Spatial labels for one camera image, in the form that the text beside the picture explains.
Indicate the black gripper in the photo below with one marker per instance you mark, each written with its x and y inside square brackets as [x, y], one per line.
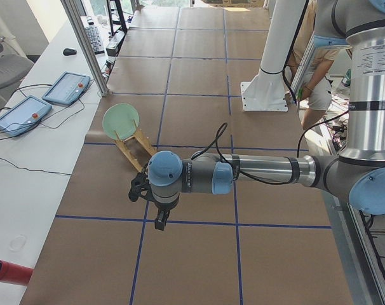
[163, 209]

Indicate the pale green plate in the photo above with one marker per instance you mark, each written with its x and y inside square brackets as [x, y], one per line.
[120, 121]

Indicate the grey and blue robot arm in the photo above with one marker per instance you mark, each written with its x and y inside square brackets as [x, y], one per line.
[356, 175]

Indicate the wooden plate rack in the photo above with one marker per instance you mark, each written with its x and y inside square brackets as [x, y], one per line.
[133, 143]

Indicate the brown paper table cover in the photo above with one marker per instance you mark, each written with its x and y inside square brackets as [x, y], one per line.
[258, 244]

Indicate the far blue teach pendant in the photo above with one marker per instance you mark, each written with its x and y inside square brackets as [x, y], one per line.
[67, 88]

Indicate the blue teach pendant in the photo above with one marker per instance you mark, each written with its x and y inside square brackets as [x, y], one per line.
[24, 115]
[67, 88]

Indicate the red cylinder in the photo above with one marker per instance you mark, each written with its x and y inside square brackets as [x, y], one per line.
[14, 273]

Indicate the near blue teach pendant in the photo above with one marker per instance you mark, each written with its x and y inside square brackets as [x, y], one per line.
[24, 115]

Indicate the black computer mouse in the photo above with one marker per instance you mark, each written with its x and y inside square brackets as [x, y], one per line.
[69, 52]

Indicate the black keyboard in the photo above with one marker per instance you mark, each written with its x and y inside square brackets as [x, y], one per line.
[95, 39]

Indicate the person in beige clothes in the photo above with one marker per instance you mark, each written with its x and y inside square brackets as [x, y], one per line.
[316, 87]

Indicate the grey office chair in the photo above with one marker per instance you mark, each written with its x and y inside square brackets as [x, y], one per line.
[13, 68]

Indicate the aluminium frame post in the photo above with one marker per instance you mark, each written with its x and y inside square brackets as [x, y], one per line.
[78, 28]

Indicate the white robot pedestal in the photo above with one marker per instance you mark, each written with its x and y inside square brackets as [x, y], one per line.
[265, 92]

